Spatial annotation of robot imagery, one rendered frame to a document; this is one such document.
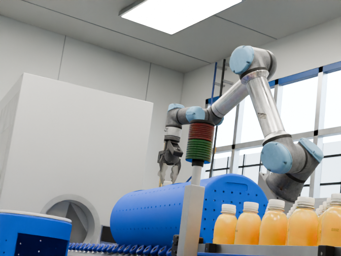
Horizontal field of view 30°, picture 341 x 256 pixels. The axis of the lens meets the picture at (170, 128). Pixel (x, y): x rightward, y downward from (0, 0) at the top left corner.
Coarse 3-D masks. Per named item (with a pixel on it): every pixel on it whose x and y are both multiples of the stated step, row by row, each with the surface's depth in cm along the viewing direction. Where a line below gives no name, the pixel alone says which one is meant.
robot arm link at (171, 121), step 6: (168, 108) 287; (174, 108) 284; (180, 108) 291; (168, 114) 285; (174, 114) 282; (168, 120) 284; (174, 120) 283; (168, 126) 286; (174, 126) 282; (180, 126) 284
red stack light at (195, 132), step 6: (192, 126) 155; (198, 126) 154; (204, 126) 154; (210, 126) 155; (192, 132) 155; (198, 132) 154; (204, 132) 154; (210, 132) 154; (192, 138) 154; (198, 138) 153; (204, 138) 153; (210, 138) 154
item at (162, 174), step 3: (162, 165) 278; (165, 165) 279; (162, 168) 278; (165, 168) 279; (162, 171) 278; (165, 171) 278; (159, 174) 279; (162, 174) 278; (165, 174) 278; (162, 177) 278; (162, 180) 278; (162, 183) 278
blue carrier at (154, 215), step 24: (144, 192) 260; (168, 192) 231; (216, 192) 205; (240, 192) 209; (120, 216) 267; (144, 216) 242; (168, 216) 221; (216, 216) 204; (120, 240) 272; (144, 240) 246; (168, 240) 225
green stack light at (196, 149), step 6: (192, 144) 154; (198, 144) 153; (204, 144) 153; (210, 144) 154; (186, 150) 155; (192, 150) 153; (198, 150) 153; (204, 150) 153; (210, 150) 154; (186, 156) 154; (192, 156) 153; (198, 156) 152; (204, 156) 153; (210, 156) 154; (204, 162) 155; (210, 162) 154
